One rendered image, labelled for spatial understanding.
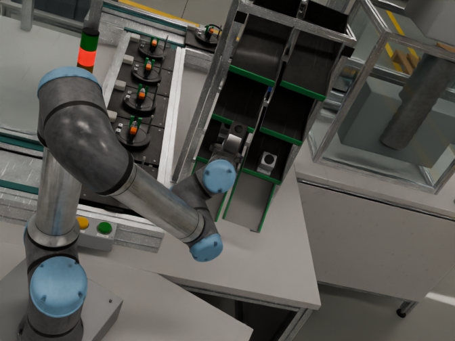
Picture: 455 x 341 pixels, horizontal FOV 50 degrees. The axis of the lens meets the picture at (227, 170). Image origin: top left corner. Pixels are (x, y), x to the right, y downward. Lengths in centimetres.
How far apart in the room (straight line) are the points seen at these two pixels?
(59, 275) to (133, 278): 47
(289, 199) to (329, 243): 61
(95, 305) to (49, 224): 32
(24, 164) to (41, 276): 72
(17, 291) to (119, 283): 31
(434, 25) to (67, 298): 175
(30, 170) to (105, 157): 93
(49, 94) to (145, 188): 24
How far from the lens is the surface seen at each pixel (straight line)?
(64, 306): 113
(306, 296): 176
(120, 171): 87
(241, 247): 178
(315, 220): 250
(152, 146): 188
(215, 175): 114
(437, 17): 224
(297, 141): 146
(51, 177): 105
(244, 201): 167
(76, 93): 91
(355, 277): 288
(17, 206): 161
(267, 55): 142
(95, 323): 135
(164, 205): 97
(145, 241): 161
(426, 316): 342
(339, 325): 298
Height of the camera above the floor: 209
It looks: 36 degrees down
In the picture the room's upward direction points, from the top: 23 degrees clockwise
